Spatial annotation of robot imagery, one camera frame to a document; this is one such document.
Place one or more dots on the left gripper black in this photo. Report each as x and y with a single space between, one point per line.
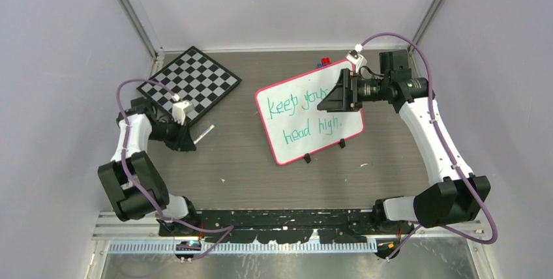
183 141

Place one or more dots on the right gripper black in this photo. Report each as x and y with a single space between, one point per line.
344 96

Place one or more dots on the green whiteboard marker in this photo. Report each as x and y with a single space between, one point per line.
203 134

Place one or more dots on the whiteboard with red frame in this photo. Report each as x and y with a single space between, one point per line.
293 125

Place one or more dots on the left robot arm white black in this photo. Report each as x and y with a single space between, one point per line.
131 181

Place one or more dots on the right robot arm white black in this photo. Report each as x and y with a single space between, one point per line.
455 193

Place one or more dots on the right black whiteboard foot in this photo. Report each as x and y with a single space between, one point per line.
342 143

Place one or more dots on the blue red toy figure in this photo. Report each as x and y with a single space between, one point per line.
324 62

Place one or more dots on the black and white chessboard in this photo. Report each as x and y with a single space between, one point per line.
195 77

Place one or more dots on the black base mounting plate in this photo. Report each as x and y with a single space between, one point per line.
286 226

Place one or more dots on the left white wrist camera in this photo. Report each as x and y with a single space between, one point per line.
180 110

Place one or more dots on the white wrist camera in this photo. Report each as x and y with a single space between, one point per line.
355 57
180 110

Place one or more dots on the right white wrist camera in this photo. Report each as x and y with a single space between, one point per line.
355 57

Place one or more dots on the slotted grey cable duct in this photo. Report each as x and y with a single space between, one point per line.
196 247

